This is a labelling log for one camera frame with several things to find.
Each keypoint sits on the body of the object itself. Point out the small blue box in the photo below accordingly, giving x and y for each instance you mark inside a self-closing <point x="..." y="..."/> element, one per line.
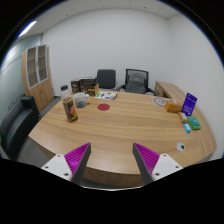
<point x="187" y="127"/>

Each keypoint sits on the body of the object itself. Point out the round white printed disc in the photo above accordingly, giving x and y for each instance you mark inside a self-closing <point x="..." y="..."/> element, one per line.
<point x="160" y="101"/>

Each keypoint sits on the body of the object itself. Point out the purple standing sign card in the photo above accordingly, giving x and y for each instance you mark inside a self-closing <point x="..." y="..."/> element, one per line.
<point x="189" y="104"/>

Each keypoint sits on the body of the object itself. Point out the black sofa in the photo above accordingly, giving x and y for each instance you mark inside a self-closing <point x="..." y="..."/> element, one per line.
<point x="16" y="126"/>

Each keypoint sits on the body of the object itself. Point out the clear bottle with black cap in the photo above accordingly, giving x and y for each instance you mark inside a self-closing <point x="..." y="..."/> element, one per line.
<point x="70" y="108"/>

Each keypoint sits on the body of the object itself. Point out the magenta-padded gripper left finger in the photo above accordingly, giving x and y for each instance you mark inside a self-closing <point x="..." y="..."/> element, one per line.
<point x="76" y="159"/>

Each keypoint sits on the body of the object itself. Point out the white and grey mug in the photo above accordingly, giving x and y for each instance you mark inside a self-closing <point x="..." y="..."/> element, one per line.
<point x="80" y="100"/>

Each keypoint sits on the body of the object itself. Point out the dark brown box orange print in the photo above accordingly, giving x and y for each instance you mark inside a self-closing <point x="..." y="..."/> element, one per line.
<point x="90" y="90"/>

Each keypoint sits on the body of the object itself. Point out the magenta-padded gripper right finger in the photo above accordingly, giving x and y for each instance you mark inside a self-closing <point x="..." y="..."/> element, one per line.
<point x="147" y="159"/>

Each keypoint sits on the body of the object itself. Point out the white printed leaflet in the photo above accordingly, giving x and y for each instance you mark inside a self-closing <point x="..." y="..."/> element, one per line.
<point x="106" y="95"/>

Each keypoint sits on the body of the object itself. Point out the long ceiling light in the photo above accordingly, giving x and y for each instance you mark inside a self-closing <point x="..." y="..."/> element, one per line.
<point x="27" y="29"/>

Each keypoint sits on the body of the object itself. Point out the tall dark brown box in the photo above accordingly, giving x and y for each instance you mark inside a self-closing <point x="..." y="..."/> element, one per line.
<point x="75" y="86"/>

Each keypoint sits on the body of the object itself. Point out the green box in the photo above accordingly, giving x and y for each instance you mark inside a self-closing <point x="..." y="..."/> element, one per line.
<point x="194" y="122"/>

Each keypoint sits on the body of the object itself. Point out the small yellow box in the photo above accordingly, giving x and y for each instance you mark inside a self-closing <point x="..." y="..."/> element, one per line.
<point x="182" y="117"/>

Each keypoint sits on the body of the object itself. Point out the wooden cabinet with glass doors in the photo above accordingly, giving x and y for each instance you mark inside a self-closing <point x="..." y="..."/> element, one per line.
<point x="38" y="80"/>

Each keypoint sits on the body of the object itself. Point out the flat round red coaster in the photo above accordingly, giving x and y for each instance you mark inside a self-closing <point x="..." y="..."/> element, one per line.
<point x="103" y="107"/>

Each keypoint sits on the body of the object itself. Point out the wooden side desk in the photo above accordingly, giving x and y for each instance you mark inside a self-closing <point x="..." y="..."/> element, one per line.
<point x="170" y="90"/>

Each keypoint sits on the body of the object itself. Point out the black mesh office chair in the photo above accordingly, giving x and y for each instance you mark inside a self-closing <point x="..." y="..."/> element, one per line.
<point x="148" y="89"/>

